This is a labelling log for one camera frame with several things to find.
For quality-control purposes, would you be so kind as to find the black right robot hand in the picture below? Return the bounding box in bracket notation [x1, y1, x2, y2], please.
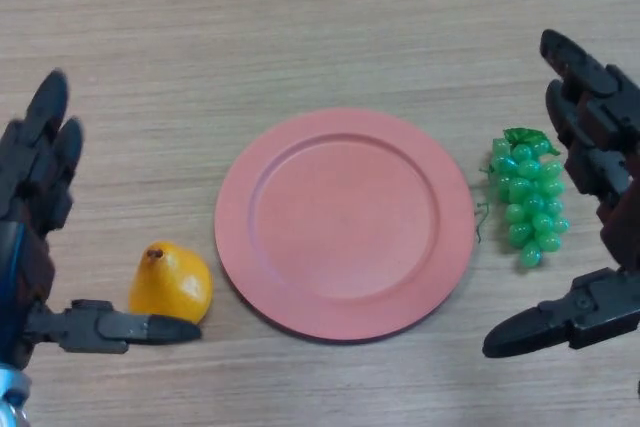
[482, 29, 640, 359]

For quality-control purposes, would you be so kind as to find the pink round plate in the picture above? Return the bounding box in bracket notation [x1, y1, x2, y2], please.
[214, 107, 476, 345]

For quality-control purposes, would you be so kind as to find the green grape bunch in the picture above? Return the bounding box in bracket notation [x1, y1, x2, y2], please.
[473, 127, 571, 270]

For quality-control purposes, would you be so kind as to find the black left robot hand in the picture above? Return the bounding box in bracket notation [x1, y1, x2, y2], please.
[0, 69, 203, 373]

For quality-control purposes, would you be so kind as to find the yellow pear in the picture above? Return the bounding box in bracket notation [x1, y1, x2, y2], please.
[128, 241, 214, 324]

